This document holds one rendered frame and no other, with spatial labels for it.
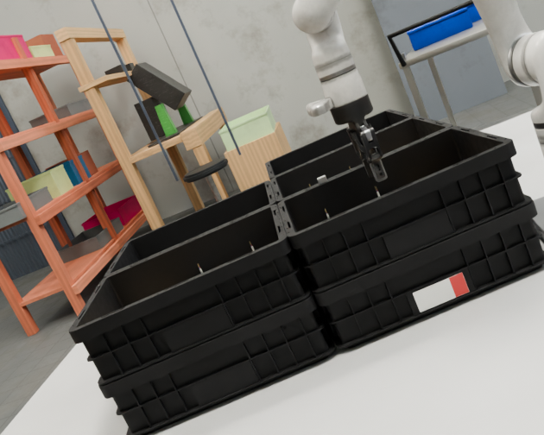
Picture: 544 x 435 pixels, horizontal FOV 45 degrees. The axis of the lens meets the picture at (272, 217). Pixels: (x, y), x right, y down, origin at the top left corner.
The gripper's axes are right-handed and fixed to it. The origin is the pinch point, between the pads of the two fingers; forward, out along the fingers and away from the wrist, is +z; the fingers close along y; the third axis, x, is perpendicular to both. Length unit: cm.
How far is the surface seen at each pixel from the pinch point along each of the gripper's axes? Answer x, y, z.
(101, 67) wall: 131, 634, -90
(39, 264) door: 307, 668, 89
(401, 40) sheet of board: -160, 517, 7
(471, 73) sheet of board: -206, 500, 61
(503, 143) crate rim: -17.7, -18.4, 0.2
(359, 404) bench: 20.5, -34.2, 23.6
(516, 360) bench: -1.6, -40.1, 23.4
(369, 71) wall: -133, 577, 26
